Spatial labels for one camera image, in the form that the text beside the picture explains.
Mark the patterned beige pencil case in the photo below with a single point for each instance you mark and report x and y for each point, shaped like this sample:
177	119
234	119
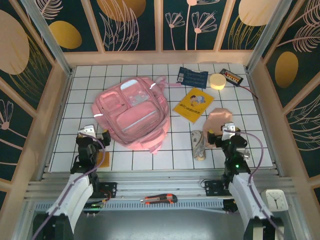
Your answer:
198	146

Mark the peach fabric pouch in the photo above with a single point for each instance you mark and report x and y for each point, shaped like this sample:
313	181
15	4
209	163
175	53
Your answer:
217	117

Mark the orange leather card wallet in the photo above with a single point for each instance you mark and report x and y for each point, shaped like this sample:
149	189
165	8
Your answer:
106	160

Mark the yellow paperback book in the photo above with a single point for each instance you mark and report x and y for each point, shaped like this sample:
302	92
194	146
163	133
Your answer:
192	105

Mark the pink school backpack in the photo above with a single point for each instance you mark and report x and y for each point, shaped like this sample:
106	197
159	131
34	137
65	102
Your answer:
135	112

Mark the cream round foam block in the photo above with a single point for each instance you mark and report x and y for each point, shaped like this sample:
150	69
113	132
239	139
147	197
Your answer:
217	81

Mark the dark blue booklet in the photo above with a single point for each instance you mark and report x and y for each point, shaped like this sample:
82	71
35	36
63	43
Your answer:
192	77

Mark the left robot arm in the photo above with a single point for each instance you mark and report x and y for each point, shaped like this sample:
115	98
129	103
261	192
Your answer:
72	192

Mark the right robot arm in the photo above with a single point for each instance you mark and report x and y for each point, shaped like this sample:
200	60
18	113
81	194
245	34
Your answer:
245	192

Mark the clear plastic case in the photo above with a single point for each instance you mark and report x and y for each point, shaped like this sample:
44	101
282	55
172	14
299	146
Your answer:
246	155

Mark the black battery charger box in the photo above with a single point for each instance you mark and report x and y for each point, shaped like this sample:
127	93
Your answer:
231	77

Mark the white square desk clock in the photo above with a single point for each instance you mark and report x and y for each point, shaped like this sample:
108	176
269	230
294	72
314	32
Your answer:
274	200

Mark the orange black utility knife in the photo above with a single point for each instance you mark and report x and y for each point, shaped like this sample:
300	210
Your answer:
160	199

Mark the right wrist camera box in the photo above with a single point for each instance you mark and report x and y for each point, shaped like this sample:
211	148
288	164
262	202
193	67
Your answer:
228	131

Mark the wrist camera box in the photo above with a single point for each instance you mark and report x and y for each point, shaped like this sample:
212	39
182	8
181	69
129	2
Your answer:
87	130
228	131

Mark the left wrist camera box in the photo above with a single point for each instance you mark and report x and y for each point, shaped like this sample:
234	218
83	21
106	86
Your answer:
87	130

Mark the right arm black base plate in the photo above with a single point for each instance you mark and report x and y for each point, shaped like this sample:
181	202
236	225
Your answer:
215	187

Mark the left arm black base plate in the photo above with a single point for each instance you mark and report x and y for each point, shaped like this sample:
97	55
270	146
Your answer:
108	190

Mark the aluminium rail frame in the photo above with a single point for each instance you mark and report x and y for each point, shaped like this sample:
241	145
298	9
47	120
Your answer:
160	183

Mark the aluminium frame post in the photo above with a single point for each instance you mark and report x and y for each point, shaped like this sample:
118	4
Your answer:
47	35
267	32

